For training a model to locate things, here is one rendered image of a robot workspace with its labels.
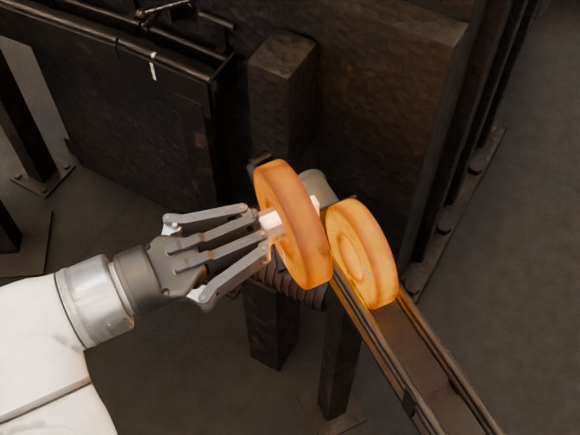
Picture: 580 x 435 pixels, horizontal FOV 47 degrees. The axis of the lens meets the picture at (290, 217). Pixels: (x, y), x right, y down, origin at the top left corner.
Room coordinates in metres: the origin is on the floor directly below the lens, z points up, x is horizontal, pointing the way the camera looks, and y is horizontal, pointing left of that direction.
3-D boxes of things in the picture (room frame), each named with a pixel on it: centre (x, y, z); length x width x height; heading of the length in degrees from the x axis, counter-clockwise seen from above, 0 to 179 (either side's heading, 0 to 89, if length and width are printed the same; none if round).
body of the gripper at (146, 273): (0.36, 0.14, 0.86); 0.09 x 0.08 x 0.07; 115
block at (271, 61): (0.78, 0.01, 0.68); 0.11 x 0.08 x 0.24; 150
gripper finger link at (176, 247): (0.40, 0.09, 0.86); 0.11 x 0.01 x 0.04; 117
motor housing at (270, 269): (0.61, 0.00, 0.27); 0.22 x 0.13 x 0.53; 60
